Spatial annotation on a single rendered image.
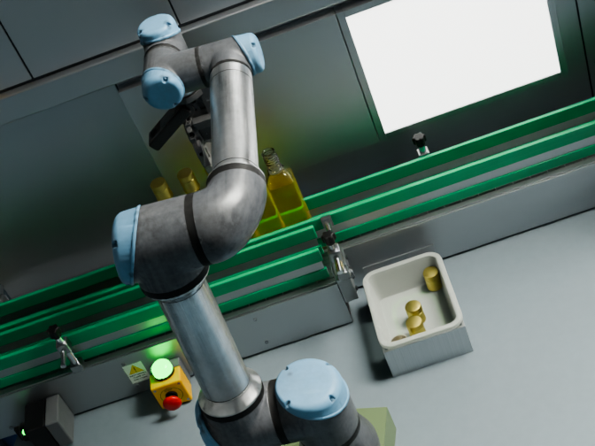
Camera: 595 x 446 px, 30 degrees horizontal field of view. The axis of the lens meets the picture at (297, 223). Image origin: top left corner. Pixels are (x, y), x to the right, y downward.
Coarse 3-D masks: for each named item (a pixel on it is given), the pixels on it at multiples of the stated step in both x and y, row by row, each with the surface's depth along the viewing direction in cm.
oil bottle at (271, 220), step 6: (270, 198) 231; (270, 204) 232; (264, 210) 233; (270, 210) 233; (276, 210) 234; (264, 216) 234; (270, 216) 234; (276, 216) 234; (264, 222) 235; (270, 222) 235; (276, 222) 235; (282, 222) 238; (258, 228) 236; (264, 228) 236; (270, 228) 236; (276, 228) 236; (264, 234) 237
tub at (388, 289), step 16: (416, 256) 235; (432, 256) 233; (384, 272) 235; (400, 272) 235; (416, 272) 236; (368, 288) 232; (384, 288) 238; (400, 288) 238; (416, 288) 238; (448, 288) 225; (368, 304) 229; (384, 304) 237; (400, 304) 236; (432, 304) 233; (448, 304) 231; (384, 320) 234; (400, 320) 233; (432, 320) 230; (448, 320) 228; (384, 336) 223; (416, 336) 218
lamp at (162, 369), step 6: (162, 360) 234; (156, 366) 233; (162, 366) 233; (168, 366) 233; (156, 372) 233; (162, 372) 233; (168, 372) 233; (156, 378) 234; (162, 378) 233; (168, 378) 234
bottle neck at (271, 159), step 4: (268, 148) 227; (272, 148) 227; (264, 152) 227; (268, 152) 228; (272, 152) 226; (264, 156) 226; (268, 156) 225; (272, 156) 226; (276, 156) 227; (264, 160) 227; (268, 160) 226; (272, 160) 226; (276, 160) 227; (268, 164) 227; (272, 164) 227; (276, 164) 227; (280, 164) 228; (268, 168) 228; (272, 168) 228; (276, 168) 228; (280, 168) 228; (272, 172) 228; (276, 172) 228
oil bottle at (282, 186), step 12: (288, 168) 230; (276, 180) 228; (288, 180) 228; (276, 192) 230; (288, 192) 230; (300, 192) 235; (276, 204) 232; (288, 204) 232; (300, 204) 233; (288, 216) 234; (300, 216) 235
